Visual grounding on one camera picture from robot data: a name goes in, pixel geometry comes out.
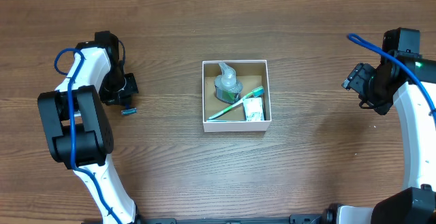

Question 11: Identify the blue disposable razor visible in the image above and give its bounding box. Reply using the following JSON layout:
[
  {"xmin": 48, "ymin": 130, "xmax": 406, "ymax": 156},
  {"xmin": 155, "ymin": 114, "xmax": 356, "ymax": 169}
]
[{"xmin": 121, "ymin": 105, "xmax": 137, "ymax": 116}]

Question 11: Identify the green white packet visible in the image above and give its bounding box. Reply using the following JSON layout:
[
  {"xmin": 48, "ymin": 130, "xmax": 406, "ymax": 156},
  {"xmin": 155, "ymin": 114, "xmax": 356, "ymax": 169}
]
[{"xmin": 243, "ymin": 97, "xmax": 264, "ymax": 121}]

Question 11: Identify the green white toothbrush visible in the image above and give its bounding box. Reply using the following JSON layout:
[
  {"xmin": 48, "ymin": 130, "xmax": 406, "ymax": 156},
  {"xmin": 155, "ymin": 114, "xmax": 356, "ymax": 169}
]
[{"xmin": 208, "ymin": 86, "xmax": 264, "ymax": 120}]

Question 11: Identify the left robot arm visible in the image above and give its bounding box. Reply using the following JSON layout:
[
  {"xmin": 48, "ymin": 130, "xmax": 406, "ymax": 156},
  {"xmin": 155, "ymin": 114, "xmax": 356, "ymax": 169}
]
[{"xmin": 37, "ymin": 38, "xmax": 142, "ymax": 223}]

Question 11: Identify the blue toothpaste tube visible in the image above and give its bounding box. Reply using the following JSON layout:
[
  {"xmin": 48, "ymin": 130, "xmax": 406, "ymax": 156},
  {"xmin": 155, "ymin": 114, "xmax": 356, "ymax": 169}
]
[{"xmin": 206, "ymin": 119, "xmax": 247, "ymax": 123}]

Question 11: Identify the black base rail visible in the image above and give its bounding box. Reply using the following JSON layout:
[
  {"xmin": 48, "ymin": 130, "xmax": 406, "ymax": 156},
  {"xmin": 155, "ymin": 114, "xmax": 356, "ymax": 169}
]
[{"xmin": 140, "ymin": 214, "xmax": 322, "ymax": 224}]

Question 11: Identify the clear pump bottle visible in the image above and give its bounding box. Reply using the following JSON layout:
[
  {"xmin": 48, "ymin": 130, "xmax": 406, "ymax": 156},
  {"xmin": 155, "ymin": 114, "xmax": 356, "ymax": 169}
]
[{"xmin": 214, "ymin": 61, "xmax": 243, "ymax": 104}]

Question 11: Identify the white cardboard box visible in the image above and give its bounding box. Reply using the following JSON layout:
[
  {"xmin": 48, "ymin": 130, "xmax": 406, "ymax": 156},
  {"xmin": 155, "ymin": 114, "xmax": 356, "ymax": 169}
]
[{"xmin": 202, "ymin": 60, "xmax": 272, "ymax": 132}]

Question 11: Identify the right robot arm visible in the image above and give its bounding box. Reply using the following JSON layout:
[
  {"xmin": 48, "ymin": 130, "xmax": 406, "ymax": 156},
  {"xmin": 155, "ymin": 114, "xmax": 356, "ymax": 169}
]
[{"xmin": 319, "ymin": 61, "xmax": 435, "ymax": 224}]

